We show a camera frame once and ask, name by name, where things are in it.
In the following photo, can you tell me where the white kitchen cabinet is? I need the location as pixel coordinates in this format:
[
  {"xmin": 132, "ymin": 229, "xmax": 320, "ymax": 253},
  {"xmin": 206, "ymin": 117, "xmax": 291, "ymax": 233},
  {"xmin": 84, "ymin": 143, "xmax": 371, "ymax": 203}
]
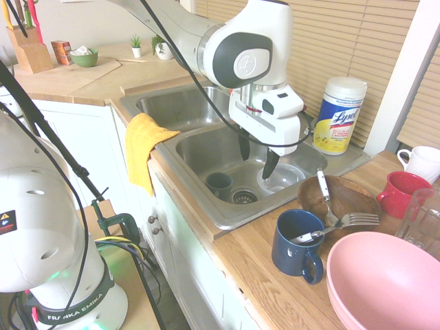
[{"xmin": 30, "ymin": 98, "xmax": 264, "ymax": 330}]

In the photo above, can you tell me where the green clamp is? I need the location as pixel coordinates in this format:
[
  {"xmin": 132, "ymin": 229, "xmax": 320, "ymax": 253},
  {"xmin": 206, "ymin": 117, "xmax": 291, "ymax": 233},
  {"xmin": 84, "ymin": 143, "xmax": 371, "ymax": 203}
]
[{"xmin": 90, "ymin": 199, "xmax": 142, "ymax": 245}]

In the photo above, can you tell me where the bundle of coloured wires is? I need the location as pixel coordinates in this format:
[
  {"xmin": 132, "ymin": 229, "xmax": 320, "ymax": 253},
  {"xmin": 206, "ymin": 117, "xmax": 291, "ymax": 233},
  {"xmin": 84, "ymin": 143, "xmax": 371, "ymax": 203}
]
[{"xmin": 93, "ymin": 234, "xmax": 163, "ymax": 310}]

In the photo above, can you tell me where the green-handled knife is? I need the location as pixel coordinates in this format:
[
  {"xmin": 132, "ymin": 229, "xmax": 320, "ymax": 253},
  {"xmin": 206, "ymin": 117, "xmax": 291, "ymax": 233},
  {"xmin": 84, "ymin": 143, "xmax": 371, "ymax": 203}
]
[{"xmin": 21, "ymin": 0, "xmax": 34, "ymax": 29}]

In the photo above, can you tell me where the metal sink drain strainer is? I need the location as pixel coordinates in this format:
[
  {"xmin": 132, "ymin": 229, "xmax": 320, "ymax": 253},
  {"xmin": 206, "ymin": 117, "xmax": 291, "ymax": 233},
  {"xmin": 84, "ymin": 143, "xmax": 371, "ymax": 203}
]
[{"xmin": 230, "ymin": 188, "xmax": 259, "ymax": 206}]

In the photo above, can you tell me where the narrow beige window blind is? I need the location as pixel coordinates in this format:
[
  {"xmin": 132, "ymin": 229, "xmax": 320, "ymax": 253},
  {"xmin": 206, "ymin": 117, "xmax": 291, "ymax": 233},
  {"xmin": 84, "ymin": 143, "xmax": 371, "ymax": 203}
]
[{"xmin": 396, "ymin": 43, "xmax": 440, "ymax": 153}]

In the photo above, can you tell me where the dark green mug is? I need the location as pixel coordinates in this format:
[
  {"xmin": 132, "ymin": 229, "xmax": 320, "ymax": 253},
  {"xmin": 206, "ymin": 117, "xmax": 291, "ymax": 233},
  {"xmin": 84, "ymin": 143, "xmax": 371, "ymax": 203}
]
[{"xmin": 206, "ymin": 171, "xmax": 234, "ymax": 202}]

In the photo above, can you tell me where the leafy succulent white pot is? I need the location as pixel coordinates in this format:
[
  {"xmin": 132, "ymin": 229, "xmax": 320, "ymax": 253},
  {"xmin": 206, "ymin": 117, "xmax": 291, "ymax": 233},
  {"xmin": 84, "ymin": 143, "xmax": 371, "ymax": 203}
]
[{"xmin": 151, "ymin": 34, "xmax": 175, "ymax": 61}]

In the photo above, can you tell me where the wooden knife block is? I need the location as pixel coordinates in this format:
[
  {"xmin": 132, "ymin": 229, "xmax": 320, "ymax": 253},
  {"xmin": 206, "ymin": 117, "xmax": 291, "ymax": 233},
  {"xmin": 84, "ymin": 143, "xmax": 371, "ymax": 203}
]
[{"xmin": 5, "ymin": 25, "xmax": 55, "ymax": 74}]

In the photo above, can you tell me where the clear drinking glass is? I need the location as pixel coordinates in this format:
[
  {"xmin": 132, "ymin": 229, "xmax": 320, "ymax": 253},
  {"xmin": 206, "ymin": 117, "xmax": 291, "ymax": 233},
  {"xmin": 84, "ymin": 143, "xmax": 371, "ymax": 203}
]
[{"xmin": 395, "ymin": 187, "xmax": 440, "ymax": 252}]

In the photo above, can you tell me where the clear plastic container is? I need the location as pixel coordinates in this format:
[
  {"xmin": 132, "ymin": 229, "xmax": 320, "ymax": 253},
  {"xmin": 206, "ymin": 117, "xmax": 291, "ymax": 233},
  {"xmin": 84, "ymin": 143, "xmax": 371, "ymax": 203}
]
[{"xmin": 256, "ymin": 162, "xmax": 307, "ymax": 197}]

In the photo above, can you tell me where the brown wooden plate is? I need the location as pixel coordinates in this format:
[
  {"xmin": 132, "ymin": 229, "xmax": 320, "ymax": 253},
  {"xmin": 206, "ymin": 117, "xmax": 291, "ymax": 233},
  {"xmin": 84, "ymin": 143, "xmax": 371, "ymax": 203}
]
[{"xmin": 296, "ymin": 175, "xmax": 383, "ymax": 232}]

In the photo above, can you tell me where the white-handled metal spoon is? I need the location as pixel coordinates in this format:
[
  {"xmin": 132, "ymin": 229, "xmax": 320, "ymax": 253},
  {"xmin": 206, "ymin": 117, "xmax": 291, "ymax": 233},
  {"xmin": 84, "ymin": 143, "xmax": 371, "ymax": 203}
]
[{"xmin": 316, "ymin": 168, "xmax": 340, "ymax": 228}]

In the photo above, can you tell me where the large wooden cutting board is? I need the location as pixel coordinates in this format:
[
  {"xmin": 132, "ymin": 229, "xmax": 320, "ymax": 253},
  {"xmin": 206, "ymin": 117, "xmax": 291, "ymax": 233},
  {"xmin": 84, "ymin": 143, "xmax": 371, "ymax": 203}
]
[{"xmin": 12, "ymin": 56, "xmax": 123, "ymax": 105}]

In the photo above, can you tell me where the yellow dish cloth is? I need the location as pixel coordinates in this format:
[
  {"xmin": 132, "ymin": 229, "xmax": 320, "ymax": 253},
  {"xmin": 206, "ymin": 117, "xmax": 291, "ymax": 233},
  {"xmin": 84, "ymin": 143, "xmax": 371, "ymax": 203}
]
[{"xmin": 124, "ymin": 113, "xmax": 182, "ymax": 198}]

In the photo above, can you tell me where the black base cable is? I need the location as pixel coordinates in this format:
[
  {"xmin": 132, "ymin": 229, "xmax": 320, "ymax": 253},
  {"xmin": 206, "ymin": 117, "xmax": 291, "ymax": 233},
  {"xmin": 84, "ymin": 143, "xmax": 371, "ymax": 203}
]
[{"xmin": 0, "ymin": 102, "xmax": 91, "ymax": 330}]

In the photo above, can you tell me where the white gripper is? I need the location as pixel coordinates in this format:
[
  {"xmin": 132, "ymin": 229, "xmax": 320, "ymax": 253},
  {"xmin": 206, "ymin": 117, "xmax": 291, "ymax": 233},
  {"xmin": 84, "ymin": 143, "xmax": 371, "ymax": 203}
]
[{"xmin": 228, "ymin": 88, "xmax": 305, "ymax": 181}]

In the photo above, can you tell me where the orange cardboard box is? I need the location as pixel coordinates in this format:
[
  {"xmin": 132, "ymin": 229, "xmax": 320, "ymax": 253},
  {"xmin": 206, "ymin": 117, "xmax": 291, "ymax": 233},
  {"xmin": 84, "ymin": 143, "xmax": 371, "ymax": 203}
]
[{"xmin": 50, "ymin": 40, "xmax": 73, "ymax": 66}]

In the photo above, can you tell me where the white-handled metal fork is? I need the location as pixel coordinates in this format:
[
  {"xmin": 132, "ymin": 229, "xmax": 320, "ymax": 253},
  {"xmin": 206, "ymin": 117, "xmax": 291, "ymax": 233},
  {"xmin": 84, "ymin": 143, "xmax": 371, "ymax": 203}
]
[{"xmin": 290, "ymin": 212, "xmax": 381, "ymax": 245}]

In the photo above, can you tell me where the pink bowl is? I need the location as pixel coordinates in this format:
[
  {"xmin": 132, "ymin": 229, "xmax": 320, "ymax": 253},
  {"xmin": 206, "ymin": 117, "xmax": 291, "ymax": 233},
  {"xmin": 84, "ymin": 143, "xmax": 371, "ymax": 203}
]
[
  {"xmin": 326, "ymin": 280, "xmax": 357, "ymax": 330},
  {"xmin": 325, "ymin": 230, "xmax": 440, "ymax": 330}
]

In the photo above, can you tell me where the red-handled knife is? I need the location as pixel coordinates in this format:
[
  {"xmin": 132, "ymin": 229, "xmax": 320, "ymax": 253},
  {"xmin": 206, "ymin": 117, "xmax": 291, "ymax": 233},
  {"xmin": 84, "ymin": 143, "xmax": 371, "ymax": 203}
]
[{"xmin": 27, "ymin": 0, "xmax": 45, "ymax": 46}]

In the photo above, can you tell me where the white mug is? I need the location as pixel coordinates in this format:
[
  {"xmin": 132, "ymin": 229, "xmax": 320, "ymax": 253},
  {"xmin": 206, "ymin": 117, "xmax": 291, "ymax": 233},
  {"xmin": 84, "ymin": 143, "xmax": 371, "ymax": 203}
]
[{"xmin": 397, "ymin": 145, "xmax": 440, "ymax": 184}]

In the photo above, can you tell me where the yellow-handled knife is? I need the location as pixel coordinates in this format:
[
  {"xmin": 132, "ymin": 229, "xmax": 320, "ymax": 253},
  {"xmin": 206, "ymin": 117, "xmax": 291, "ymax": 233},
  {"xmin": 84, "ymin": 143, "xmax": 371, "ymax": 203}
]
[{"xmin": 0, "ymin": 0, "xmax": 17, "ymax": 30}]

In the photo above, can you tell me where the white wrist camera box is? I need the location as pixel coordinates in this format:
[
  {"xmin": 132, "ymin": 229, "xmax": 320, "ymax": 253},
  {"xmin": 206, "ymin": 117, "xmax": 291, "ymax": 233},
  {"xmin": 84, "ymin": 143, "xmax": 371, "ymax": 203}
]
[{"xmin": 254, "ymin": 84, "xmax": 305, "ymax": 120}]

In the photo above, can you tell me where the black camera stand pole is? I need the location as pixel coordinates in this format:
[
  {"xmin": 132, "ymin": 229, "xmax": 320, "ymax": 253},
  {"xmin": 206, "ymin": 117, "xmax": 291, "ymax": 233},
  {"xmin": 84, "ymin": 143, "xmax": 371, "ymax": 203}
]
[{"xmin": 0, "ymin": 59, "xmax": 168, "ymax": 330}]

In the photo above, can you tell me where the stainless steel double sink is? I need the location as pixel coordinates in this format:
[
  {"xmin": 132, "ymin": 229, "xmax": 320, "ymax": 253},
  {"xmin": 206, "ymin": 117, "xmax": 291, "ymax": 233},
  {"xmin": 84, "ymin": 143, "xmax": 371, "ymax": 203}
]
[{"xmin": 119, "ymin": 81, "xmax": 373, "ymax": 231}]

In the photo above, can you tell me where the red mug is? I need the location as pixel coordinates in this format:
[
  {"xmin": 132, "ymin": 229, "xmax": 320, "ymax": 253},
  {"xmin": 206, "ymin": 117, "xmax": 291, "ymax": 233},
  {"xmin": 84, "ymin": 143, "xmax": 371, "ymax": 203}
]
[{"xmin": 375, "ymin": 170, "xmax": 432, "ymax": 220}]

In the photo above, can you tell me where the navy blue mug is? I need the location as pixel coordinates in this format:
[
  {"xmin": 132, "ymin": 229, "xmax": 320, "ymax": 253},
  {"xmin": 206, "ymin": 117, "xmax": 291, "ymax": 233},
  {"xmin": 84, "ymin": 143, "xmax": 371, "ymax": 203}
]
[{"xmin": 271, "ymin": 209, "xmax": 325, "ymax": 286}]

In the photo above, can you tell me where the green bowl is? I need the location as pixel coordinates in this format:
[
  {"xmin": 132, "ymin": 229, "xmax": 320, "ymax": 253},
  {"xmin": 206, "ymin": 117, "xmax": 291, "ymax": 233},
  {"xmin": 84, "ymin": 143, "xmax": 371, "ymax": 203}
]
[{"xmin": 69, "ymin": 48, "xmax": 100, "ymax": 68}]

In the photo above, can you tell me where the wooden robot mounting table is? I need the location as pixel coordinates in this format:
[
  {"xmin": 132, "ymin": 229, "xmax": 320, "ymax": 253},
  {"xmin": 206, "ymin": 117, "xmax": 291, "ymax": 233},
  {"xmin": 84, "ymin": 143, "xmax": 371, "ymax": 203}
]
[{"xmin": 0, "ymin": 199, "xmax": 163, "ymax": 330}]

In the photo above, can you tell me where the small spiky plant white pot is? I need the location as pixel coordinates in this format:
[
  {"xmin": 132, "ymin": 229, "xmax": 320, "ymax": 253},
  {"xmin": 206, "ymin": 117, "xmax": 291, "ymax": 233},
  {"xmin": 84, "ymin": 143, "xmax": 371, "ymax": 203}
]
[{"xmin": 129, "ymin": 33, "xmax": 144, "ymax": 58}]

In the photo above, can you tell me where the Lysol wipes canister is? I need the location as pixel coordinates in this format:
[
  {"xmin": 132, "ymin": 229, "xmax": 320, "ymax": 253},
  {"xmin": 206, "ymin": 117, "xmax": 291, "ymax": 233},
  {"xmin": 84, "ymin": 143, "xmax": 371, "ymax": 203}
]
[{"xmin": 313, "ymin": 76, "xmax": 369, "ymax": 157}]

